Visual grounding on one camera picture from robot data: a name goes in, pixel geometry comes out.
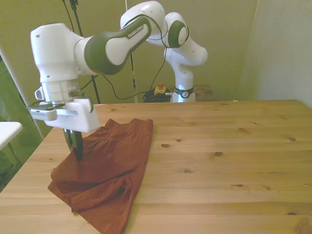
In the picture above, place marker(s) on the white side table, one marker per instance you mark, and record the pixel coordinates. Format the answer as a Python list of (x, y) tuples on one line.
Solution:
[(8, 132)]

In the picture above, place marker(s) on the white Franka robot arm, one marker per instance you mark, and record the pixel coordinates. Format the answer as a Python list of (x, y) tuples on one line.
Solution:
[(104, 51)]

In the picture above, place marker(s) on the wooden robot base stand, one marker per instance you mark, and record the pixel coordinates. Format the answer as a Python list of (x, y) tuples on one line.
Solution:
[(204, 91)]

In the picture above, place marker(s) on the rust red shorts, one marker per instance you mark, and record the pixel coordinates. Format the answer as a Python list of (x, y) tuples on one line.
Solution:
[(107, 170)]

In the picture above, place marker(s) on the black tripod stand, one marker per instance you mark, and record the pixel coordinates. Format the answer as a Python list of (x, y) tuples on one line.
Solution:
[(96, 90)]

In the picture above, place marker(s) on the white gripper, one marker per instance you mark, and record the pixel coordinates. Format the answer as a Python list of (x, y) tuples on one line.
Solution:
[(83, 119)]

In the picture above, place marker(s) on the black and white vertical strip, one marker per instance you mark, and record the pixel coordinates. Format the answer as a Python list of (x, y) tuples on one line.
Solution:
[(133, 78)]

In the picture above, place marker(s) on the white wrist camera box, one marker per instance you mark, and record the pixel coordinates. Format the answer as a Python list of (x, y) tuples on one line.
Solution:
[(39, 93)]

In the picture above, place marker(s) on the yellow emergency stop button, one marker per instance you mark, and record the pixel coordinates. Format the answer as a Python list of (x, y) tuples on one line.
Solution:
[(160, 89)]

